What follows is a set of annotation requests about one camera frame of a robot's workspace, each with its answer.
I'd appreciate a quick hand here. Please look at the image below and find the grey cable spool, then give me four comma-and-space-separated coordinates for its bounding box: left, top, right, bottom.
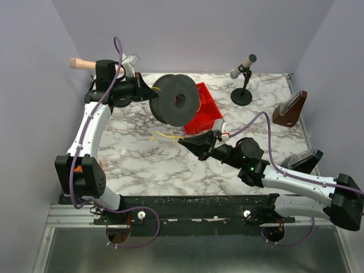
149, 74, 200, 127

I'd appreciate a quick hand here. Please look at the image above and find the yellow cable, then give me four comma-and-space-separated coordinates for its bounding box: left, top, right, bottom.
150, 86, 205, 144

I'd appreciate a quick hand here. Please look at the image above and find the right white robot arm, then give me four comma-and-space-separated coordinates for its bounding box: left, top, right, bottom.
178, 131, 363, 231

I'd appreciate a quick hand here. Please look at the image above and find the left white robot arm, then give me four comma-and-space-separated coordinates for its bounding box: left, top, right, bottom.
55, 55, 157, 212

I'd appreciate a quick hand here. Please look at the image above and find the red plastic bin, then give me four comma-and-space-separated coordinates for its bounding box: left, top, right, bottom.
184, 82, 222, 135

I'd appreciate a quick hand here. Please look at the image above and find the silver microphone on stand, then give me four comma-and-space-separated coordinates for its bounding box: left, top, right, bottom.
229, 53, 258, 106

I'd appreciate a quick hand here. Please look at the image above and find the beige microphone on stand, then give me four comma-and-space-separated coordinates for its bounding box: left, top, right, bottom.
69, 57, 126, 73

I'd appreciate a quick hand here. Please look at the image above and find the brown wooden metronome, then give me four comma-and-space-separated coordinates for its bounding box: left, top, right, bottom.
272, 90, 307, 127

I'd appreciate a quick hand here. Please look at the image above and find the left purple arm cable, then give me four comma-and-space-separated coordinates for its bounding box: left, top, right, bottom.
69, 36, 162, 249

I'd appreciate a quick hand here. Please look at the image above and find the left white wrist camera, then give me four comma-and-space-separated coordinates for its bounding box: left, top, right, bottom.
122, 53, 140, 77

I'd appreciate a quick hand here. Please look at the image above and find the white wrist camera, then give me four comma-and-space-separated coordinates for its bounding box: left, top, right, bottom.
212, 118, 230, 142
122, 53, 140, 77

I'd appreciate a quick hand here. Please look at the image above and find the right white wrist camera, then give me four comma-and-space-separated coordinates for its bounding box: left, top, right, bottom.
212, 118, 230, 142

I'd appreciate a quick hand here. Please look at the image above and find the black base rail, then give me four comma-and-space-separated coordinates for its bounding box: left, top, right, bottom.
93, 193, 296, 237

